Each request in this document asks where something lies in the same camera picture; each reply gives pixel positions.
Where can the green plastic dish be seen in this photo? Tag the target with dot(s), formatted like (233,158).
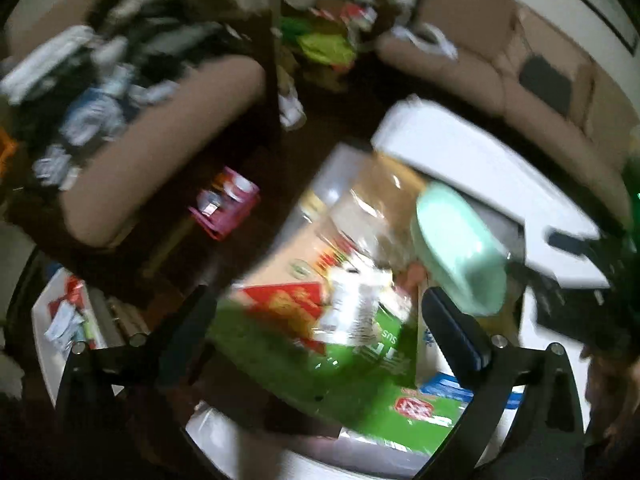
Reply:
(459,250)

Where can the person right hand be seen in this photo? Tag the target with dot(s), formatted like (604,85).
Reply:
(613,395)

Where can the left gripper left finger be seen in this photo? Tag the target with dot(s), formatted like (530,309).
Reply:
(179,347)

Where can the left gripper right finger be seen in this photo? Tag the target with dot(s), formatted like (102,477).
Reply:
(464,344)

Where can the brown armchair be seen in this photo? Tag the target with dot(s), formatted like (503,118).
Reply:
(122,177)

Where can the brown sofa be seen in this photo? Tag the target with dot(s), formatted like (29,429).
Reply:
(475,49)

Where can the clear plastic container bag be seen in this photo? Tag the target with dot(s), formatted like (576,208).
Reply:
(372,218)

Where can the pile of clothes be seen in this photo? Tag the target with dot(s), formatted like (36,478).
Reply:
(82,88)

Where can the bamboo skewer packet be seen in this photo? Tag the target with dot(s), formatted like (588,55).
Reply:
(343,349)

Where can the black cushion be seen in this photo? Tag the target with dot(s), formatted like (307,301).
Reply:
(539,77)

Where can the green yellow bag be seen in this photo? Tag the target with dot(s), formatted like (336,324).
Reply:
(304,37)

